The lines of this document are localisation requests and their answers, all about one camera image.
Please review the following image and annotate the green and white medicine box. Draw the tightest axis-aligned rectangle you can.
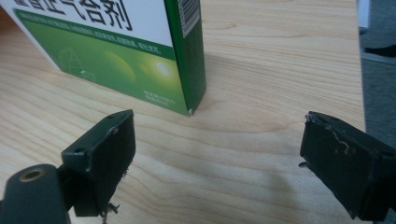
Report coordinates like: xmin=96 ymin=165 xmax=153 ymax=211
xmin=0 ymin=0 xmax=207 ymax=118

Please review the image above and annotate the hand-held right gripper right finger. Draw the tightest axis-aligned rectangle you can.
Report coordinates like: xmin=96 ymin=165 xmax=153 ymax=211
xmin=299 ymin=110 xmax=396 ymax=222

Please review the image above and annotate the white object at table edge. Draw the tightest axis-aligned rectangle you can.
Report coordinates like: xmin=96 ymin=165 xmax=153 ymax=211
xmin=356 ymin=0 xmax=371 ymax=29

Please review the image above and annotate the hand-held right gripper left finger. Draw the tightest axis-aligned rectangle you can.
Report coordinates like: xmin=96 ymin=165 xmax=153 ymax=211
xmin=57 ymin=108 xmax=137 ymax=218

